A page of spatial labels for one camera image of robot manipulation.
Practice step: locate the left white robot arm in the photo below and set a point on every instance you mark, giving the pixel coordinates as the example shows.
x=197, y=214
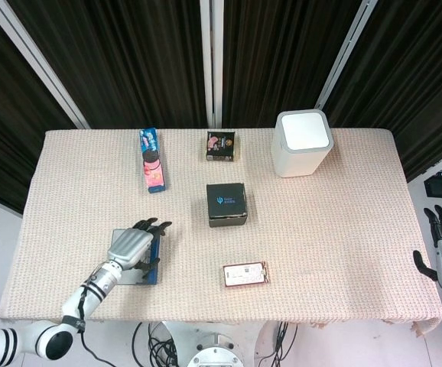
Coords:
x=91, y=294

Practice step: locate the white lidded trash bin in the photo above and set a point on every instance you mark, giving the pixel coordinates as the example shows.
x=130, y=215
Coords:
x=301, y=153

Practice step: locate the black cardboard cube box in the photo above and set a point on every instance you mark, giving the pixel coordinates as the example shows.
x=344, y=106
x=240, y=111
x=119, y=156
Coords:
x=226, y=202

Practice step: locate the dark blue snack box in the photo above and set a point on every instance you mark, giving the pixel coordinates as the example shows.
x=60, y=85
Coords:
x=133, y=279

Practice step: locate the black luncheon meat tin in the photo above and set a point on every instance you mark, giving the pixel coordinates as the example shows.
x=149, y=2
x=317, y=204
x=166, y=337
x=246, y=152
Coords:
x=221, y=146

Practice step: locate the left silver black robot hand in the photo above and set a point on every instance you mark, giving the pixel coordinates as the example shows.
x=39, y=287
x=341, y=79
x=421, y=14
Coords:
x=131, y=246

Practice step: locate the silver aluminium frame post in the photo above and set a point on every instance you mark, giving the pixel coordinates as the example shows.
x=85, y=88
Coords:
x=39, y=57
x=344, y=53
x=211, y=57

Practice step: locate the blue Oreo cookie package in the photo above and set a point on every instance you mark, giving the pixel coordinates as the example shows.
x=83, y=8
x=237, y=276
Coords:
x=153, y=164

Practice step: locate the black pleated curtain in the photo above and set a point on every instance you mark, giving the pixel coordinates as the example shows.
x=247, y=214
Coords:
x=129, y=57

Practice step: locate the beige woven tablecloth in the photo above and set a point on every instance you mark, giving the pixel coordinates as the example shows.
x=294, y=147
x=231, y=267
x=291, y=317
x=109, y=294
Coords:
x=320, y=237

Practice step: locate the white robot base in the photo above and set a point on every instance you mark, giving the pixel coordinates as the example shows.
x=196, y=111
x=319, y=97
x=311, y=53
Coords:
x=213, y=336

